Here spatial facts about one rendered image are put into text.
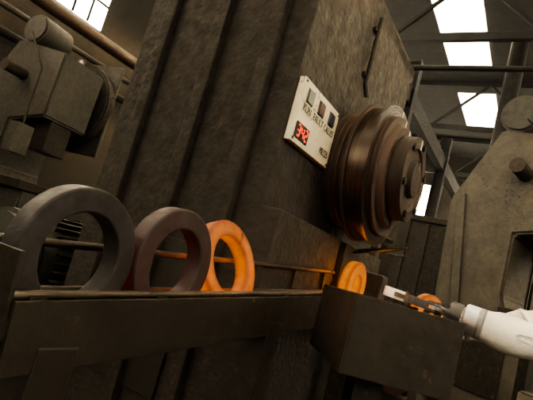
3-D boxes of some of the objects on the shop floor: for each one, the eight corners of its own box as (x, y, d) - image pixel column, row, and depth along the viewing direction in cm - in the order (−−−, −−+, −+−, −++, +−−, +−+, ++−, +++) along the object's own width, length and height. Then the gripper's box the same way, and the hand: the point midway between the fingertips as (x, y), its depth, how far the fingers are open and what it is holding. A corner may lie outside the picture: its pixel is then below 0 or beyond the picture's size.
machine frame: (-14, 442, 139) (159, -76, 162) (201, 400, 231) (291, 72, 254) (165, 586, 102) (356, -115, 125) (336, 467, 193) (428, 75, 216)
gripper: (455, 330, 130) (375, 299, 143) (461, 330, 141) (386, 301, 154) (463, 304, 131) (382, 276, 143) (468, 306, 142) (393, 280, 154)
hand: (395, 294), depth 147 cm, fingers closed
